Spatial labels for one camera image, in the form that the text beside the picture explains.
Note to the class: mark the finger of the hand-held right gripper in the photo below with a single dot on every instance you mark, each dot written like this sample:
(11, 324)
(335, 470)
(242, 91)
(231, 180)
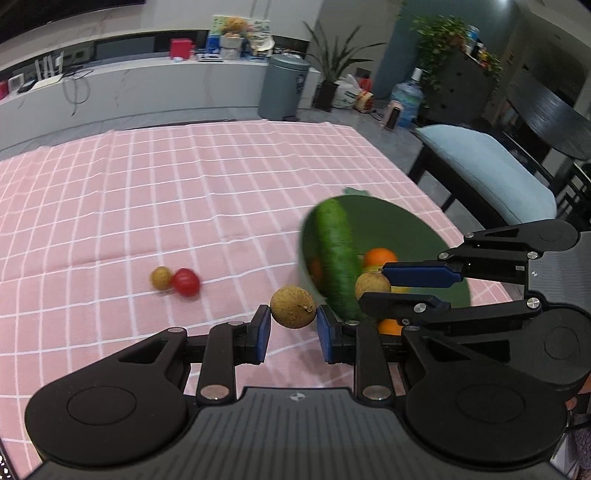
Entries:
(397, 307)
(418, 275)

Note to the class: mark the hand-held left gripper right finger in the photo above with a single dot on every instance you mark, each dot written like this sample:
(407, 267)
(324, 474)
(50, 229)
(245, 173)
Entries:
(325, 337)

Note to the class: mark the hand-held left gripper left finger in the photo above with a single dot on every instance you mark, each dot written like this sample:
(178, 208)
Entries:
(264, 334)

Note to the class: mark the brown longan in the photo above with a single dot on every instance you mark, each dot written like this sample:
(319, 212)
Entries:
(371, 286)
(292, 307)
(160, 278)

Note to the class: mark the green colander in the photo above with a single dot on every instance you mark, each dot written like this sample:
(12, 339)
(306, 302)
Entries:
(397, 226)

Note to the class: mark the green cucumber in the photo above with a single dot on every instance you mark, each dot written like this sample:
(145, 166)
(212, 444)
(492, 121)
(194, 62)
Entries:
(339, 258)

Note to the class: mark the red tomato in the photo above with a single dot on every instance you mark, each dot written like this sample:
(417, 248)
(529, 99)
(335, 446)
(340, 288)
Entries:
(186, 282)

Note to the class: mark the small white heater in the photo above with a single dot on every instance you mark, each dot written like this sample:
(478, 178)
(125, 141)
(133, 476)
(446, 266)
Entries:
(394, 115)

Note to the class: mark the blue water bottle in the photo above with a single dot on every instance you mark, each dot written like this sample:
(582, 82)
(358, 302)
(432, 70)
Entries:
(408, 99)

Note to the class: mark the pink checked tablecloth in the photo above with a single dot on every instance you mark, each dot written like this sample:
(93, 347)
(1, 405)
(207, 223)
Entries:
(138, 207)

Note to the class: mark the dark cabinet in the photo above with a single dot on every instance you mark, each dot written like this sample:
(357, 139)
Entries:
(461, 87)

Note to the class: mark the white plastic bag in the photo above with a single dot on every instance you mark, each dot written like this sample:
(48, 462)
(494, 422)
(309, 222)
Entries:
(347, 94)

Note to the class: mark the long-leaf potted plant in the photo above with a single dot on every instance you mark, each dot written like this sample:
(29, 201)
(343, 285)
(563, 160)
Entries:
(328, 87)

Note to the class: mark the black round table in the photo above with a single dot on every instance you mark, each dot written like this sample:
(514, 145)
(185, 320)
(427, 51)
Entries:
(554, 117)

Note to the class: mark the grey trash bin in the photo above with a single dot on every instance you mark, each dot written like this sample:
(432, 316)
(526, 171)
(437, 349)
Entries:
(282, 90)

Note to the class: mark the leafy green plant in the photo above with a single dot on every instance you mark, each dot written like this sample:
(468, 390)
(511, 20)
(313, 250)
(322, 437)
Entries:
(436, 39)

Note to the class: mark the white pot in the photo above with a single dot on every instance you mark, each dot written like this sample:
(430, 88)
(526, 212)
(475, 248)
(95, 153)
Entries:
(231, 47)

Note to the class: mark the painted picture card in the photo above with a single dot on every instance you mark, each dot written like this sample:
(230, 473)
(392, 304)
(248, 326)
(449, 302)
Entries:
(259, 32)

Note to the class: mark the red box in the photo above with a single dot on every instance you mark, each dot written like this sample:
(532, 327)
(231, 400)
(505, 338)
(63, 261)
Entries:
(181, 49)

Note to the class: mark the teddy bear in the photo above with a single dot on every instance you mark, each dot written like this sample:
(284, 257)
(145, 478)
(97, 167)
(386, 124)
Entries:
(233, 26)

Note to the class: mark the white router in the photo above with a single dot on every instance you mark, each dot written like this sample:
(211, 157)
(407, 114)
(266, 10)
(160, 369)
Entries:
(47, 81)

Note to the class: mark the small white clock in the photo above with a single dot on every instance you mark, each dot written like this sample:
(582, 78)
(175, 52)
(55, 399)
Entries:
(15, 84)

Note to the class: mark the pink box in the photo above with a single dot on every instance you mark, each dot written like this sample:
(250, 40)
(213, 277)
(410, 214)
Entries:
(3, 89)

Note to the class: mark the black wall television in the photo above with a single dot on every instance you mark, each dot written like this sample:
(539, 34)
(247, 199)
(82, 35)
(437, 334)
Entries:
(55, 14)

